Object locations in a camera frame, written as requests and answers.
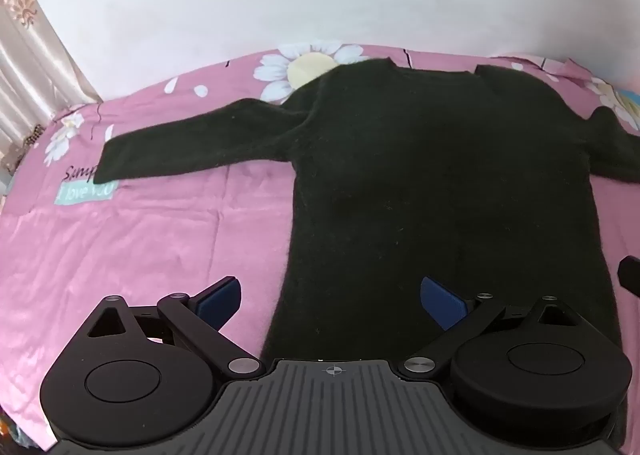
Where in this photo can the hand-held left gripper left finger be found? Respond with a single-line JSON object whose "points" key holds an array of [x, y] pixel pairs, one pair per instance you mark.
{"points": [[219, 302]]}

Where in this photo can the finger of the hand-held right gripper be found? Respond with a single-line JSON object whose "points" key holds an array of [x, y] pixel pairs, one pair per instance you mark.
{"points": [[631, 275]]}

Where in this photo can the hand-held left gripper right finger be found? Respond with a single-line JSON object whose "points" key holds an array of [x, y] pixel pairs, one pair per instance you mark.
{"points": [[442, 304]]}

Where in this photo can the dark knit sweater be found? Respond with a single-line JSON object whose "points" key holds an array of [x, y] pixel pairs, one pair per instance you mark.
{"points": [[425, 185]]}

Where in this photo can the pink floral bed sheet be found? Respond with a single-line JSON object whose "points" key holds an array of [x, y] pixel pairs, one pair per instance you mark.
{"points": [[150, 245]]}

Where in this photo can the pink floral pillow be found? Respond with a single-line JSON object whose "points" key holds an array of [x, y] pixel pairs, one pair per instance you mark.
{"points": [[590, 85]]}

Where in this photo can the beige patterned curtain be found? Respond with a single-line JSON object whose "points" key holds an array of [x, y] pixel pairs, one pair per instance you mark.
{"points": [[30, 60]]}

